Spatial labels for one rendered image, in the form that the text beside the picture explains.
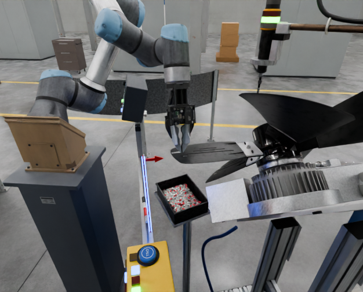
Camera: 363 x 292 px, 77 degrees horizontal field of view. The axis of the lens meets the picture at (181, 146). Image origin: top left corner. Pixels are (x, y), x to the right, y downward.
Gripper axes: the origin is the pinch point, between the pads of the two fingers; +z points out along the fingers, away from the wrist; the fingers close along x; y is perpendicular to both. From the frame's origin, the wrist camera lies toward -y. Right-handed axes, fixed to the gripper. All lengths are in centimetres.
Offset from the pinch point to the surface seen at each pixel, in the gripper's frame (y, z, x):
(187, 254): -27, 62, 4
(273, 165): 9.3, 6.3, 26.8
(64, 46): -648, -158, -191
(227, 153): 4.4, 2.2, 13.8
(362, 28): 28, -28, 34
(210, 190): -5.0, 18.7, 10.9
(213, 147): 0.4, 0.9, 10.6
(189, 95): -201, -12, 49
